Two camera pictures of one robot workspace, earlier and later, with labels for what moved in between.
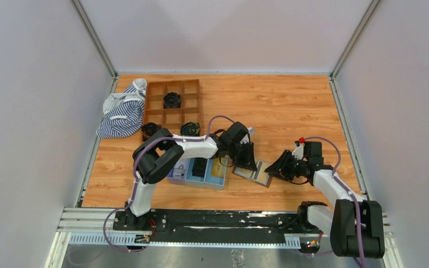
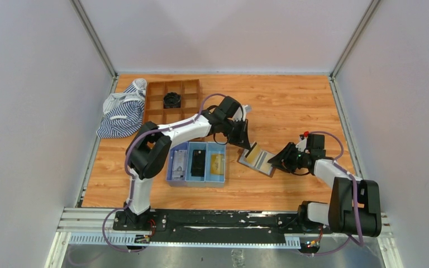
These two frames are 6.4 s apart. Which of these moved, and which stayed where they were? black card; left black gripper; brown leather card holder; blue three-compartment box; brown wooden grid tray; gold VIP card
Moved: left black gripper; brown leather card holder
Stayed: blue three-compartment box; brown wooden grid tray; black card; gold VIP card
